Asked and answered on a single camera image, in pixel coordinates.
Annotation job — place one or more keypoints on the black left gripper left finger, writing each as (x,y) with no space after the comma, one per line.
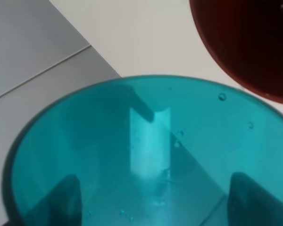
(62,206)

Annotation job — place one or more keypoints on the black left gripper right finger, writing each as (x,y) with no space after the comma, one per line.
(249,204)

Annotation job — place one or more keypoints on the teal transparent plastic cup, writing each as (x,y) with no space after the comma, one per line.
(147,150)

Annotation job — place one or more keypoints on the red plastic cup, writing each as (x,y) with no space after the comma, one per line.
(245,38)

